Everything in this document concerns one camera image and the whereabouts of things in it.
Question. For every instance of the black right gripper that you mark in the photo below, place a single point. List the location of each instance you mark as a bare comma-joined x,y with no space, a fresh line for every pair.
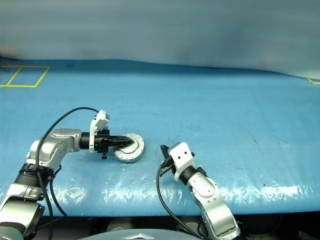
168,166

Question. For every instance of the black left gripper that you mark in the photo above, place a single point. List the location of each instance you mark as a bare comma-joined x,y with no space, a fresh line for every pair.
103,142

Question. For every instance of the silver motor rotor cover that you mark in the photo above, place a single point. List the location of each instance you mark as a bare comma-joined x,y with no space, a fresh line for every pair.
137,148

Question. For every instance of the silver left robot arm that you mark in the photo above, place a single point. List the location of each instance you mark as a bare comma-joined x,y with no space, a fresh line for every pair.
50,147

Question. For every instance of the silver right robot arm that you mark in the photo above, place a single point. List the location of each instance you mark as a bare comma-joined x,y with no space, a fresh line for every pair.
215,210

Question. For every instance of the blue plastic table cover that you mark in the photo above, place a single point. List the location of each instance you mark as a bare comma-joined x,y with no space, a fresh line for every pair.
200,105

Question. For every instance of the grey rounded shape under table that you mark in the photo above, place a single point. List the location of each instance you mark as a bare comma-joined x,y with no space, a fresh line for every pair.
117,227
188,226

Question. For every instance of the silver robot torso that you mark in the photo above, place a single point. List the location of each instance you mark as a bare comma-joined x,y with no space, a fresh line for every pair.
135,236

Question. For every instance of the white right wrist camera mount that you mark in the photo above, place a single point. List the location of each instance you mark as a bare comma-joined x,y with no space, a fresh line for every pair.
181,156

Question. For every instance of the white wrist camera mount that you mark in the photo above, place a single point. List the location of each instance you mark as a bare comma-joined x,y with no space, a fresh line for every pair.
96,127
181,156

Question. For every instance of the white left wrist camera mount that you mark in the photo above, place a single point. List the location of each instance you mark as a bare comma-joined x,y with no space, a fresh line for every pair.
96,127

